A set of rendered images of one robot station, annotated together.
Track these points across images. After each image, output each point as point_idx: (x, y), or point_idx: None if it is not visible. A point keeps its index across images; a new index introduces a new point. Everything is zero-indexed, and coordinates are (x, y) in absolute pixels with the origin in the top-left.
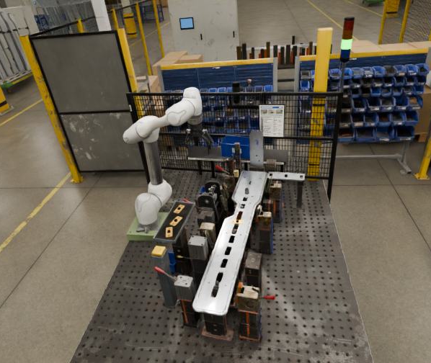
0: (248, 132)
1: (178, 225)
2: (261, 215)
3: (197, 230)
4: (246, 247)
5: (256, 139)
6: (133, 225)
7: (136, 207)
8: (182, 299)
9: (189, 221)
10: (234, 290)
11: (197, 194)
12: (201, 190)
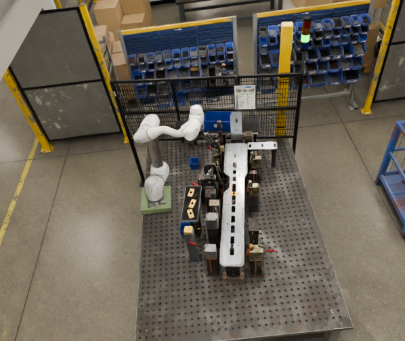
0: (225, 107)
1: (195, 206)
2: (251, 187)
3: None
4: None
5: (236, 118)
6: (143, 201)
7: (147, 189)
8: (209, 258)
9: None
10: None
11: (185, 164)
12: (190, 161)
